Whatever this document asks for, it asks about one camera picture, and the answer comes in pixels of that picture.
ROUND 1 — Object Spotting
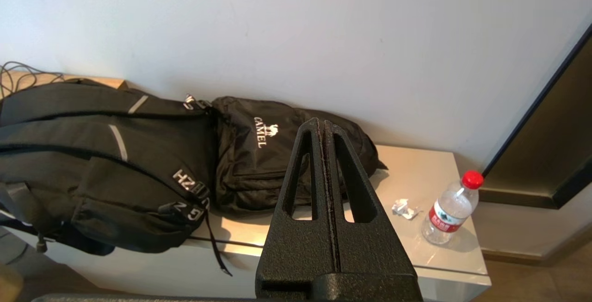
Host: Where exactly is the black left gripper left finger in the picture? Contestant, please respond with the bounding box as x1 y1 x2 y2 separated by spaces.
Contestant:
255 118 340 302

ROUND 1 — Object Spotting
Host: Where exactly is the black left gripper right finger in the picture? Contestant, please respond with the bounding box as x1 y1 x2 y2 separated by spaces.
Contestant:
322 120 418 275

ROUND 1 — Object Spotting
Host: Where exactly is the crumpled white paper scrap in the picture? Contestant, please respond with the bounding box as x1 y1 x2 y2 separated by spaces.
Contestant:
392 198 419 220

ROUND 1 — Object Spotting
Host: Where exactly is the clear red-capped water bottle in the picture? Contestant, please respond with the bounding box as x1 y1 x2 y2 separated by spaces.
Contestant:
421 170 484 246

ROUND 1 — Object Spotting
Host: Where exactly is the white low cabinet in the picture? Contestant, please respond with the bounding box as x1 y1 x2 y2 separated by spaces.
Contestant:
9 144 492 302

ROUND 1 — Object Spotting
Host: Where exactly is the black Camel logo backpack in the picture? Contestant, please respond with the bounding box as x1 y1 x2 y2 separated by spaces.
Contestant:
210 96 388 215

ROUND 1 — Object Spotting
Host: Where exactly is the large black grey-striped backpack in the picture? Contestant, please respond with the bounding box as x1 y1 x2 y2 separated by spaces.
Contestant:
0 79 233 277

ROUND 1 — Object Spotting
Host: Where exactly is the light wood desk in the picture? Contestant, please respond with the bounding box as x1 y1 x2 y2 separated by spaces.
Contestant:
0 71 127 100

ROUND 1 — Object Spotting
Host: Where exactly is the black cable bundle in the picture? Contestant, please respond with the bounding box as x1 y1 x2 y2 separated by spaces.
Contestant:
0 61 65 98

